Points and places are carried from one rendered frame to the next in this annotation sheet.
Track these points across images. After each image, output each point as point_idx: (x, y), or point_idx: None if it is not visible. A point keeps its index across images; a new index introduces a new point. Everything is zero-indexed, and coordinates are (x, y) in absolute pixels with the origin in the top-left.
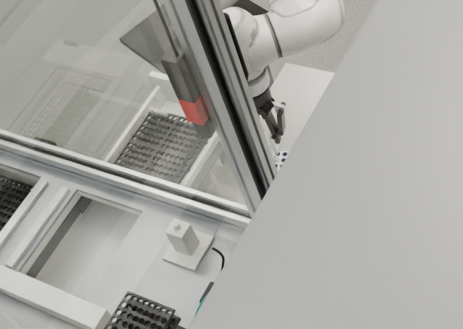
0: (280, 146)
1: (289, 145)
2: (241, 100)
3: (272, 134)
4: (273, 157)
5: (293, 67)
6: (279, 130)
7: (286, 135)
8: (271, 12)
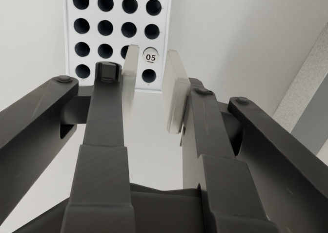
0: (153, 113)
1: (133, 116)
2: None
3: (114, 84)
4: (154, 55)
5: None
6: (59, 91)
7: (141, 143)
8: None
